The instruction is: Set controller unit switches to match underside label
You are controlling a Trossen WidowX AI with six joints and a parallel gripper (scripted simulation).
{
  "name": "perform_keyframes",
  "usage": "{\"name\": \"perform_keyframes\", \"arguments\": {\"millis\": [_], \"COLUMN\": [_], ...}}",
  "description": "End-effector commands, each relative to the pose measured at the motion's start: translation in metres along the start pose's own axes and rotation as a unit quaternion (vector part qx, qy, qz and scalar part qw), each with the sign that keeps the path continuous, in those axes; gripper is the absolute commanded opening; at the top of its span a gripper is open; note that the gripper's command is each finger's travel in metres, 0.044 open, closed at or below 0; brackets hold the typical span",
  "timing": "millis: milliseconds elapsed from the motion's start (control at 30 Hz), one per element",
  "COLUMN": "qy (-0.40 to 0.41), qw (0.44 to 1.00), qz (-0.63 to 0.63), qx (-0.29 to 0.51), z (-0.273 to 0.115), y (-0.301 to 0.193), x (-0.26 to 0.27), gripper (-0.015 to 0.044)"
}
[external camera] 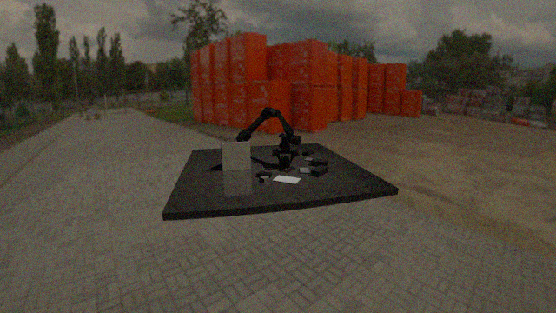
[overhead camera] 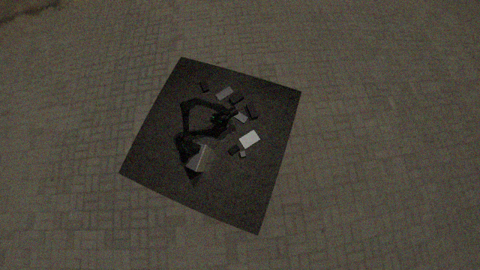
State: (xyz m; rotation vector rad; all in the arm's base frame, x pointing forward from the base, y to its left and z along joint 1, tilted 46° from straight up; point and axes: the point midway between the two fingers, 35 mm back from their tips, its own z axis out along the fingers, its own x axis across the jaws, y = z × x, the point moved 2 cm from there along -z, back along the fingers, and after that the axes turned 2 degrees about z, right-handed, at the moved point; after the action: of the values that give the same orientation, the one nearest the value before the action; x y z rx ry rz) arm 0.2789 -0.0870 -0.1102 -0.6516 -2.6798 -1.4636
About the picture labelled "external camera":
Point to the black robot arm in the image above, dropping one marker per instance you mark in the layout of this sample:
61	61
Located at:
267	112

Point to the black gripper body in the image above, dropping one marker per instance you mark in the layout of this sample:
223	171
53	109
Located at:
285	150

